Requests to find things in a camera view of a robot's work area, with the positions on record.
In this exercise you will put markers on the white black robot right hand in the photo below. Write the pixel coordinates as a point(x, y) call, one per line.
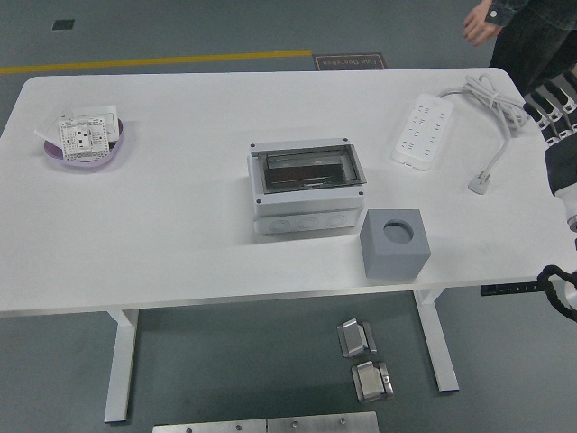
point(563, 167)

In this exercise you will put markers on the person's hand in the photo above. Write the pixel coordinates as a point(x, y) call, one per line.
point(480, 24)

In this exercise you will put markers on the grey enclosure box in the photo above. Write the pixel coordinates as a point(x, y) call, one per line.
point(306, 212)

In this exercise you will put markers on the grey cube with round hole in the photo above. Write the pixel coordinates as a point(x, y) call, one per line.
point(392, 261)

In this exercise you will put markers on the person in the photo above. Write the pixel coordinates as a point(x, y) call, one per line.
point(536, 45)

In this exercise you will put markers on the white power strip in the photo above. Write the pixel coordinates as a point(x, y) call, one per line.
point(421, 131)

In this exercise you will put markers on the black table control panel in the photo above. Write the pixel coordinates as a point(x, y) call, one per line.
point(509, 289)

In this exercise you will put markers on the dark floor sign, orange text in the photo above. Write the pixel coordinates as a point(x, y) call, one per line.
point(349, 62)

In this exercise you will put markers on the white table leg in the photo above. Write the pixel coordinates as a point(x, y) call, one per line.
point(445, 361)
point(121, 361)

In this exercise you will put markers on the small metal block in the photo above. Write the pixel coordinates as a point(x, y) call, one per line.
point(372, 382)
point(356, 338)

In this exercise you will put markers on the metal plate with holes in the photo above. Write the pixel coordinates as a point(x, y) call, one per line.
point(207, 426)
point(322, 424)

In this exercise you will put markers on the white socket module with holes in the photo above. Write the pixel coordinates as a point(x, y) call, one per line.
point(83, 135)

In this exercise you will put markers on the dark square floor hatch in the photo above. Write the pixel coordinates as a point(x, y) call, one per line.
point(62, 24)

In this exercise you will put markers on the purple bowl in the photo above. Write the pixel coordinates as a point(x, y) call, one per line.
point(81, 164)

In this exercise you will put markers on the white flat switch plate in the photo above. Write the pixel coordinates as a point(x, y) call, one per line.
point(110, 112)
point(45, 131)

